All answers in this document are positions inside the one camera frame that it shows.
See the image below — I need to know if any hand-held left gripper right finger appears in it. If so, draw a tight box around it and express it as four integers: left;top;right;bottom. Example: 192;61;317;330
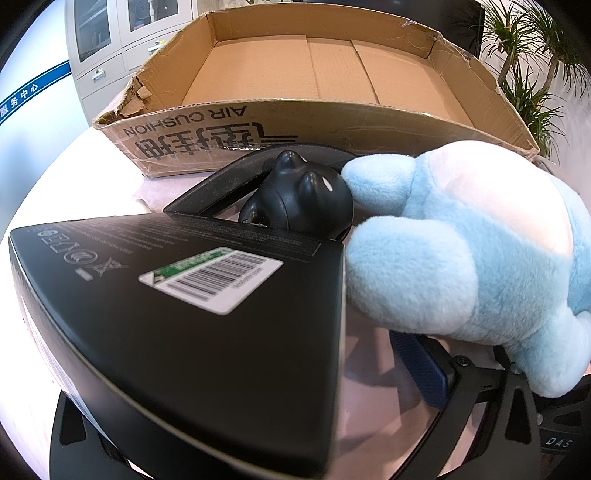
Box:
390;330;542;480

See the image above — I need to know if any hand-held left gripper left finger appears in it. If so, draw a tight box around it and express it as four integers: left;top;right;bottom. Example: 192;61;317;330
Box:
50;388;139;480

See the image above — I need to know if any light blue plush toy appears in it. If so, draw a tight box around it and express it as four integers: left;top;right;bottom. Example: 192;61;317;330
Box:
341;141;591;398

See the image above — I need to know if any black product box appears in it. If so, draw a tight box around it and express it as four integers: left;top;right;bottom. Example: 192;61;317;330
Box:
8;212;347;478

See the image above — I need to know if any brown cardboard box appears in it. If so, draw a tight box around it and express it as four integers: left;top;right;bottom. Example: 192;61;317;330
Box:
92;8;541;178

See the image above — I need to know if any black round cat figurine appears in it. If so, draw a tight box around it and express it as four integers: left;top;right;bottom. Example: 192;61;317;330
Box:
239;150;355;241

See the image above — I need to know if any pink tablecloth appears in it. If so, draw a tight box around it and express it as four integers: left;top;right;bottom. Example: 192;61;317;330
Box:
0;127;591;480

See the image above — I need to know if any green palm plant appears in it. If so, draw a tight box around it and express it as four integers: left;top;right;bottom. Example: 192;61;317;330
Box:
480;0;578;160

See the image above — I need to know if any black monitor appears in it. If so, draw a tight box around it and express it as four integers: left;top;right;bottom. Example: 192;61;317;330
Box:
443;0;486;61

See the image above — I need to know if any grey metal cabinet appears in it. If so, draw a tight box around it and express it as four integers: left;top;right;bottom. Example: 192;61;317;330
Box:
65;0;252;132

